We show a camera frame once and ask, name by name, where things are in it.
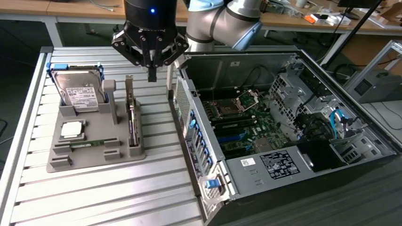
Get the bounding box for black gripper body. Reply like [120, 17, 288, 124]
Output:
[124, 0, 178, 54]

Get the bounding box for graphics card with metal bracket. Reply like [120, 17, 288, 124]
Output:
[124, 74, 141, 148]

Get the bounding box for open black PC case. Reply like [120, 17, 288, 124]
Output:
[165, 46, 399, 226]

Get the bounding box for blue disk caddy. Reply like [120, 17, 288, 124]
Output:
[45, 62, 109, 106]

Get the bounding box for silver hard disk drive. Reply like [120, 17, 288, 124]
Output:
[51, 69, 105, 113]

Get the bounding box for CPU socket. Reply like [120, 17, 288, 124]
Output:
[214, 103, 242, 119]

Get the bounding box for metal socket cover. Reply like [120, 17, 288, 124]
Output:
[233, 89, 261, 111]

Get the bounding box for wooden desk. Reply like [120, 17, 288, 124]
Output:
[0, 0, 189, 47]
[258, 0, 402, 64]

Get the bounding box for black RAM slot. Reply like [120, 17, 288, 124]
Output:
[214, 122, 257, 130]
[212, 118, 254, 125]

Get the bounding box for silver CPU chip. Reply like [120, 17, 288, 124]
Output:
[58, 120, 86, 139]

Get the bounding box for metal disk bay cage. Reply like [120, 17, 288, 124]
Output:
[269, 70, 317, 119]

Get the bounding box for blue expansion slot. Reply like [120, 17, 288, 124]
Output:
[217, 133, 249, 143]

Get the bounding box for green RAM stick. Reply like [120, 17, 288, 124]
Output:
[69, 140, 105, 148]

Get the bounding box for green Dell motherboard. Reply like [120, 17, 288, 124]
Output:
[200, 98, 298, 160]

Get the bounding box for grey plastic parts rack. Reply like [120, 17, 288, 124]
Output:
[45, 79, 146, 174]

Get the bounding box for silver finned heat sink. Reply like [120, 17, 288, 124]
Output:
[254, 138, 274, 153]

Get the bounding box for white cardboard box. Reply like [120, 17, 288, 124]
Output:
[325, 15, 352, 26]

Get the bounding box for black tripod pole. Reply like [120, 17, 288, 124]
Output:
[319, 0, 385, 70]

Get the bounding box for black monitor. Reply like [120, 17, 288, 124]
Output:
[337, 0, 360, 21]

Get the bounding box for grey power supply unit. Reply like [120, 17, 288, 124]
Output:
[224, 145, 316, 196]

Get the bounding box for grey computer tower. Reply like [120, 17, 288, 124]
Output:
[343, 69, 402, 104]

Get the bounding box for brown cardboard pieces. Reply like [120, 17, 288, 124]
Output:
[377, 2, 402, 28]

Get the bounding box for grey cable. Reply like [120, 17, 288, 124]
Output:
[87, 0, 121, 12]

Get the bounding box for black wire bundle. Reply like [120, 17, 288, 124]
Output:
[293, 110, 333, 142]

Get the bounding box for blue SATA wire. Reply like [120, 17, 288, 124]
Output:
[328, 107, 349, 140]

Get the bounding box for aluminium profile frame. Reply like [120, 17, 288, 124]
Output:
[352, 39, 402, 78]

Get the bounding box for silver disk bay bracket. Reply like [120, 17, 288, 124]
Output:
[328, 134, 381, 164]

